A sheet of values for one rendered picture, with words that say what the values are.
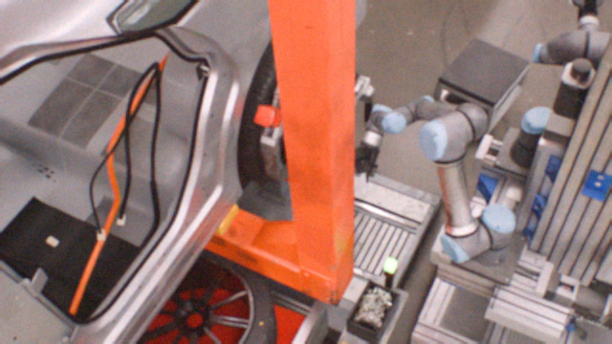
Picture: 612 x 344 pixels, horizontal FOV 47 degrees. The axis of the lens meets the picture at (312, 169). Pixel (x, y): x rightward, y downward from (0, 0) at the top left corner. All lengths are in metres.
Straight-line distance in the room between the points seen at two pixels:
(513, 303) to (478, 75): 1.60
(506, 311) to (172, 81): 1.49
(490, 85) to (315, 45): 2.25
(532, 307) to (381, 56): 2.25
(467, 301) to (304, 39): 1.83
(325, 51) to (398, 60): 2.74
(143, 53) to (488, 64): 1.88
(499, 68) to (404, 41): 0.82
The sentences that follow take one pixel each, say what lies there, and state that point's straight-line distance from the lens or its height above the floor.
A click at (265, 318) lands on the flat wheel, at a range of 2.90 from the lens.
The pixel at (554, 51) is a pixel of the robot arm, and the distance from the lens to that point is 2.59.
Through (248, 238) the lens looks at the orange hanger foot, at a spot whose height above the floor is 0.68.
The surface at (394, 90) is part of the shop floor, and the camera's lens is 4.30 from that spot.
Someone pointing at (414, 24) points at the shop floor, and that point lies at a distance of 4.73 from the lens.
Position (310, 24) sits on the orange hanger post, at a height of 1.98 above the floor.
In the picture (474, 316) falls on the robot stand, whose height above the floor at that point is 0.21.
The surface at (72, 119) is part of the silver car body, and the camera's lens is 2.99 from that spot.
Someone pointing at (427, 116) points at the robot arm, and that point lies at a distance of 2.56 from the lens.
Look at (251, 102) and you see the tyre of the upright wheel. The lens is 2.75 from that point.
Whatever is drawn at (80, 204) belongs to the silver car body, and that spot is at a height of 0.79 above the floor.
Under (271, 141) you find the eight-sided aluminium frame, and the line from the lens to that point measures 2.78.
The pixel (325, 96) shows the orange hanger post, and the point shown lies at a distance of 1.87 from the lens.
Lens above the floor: 3.10
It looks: 53 degrees down
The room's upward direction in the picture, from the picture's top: 4 degrees counter-clockwise
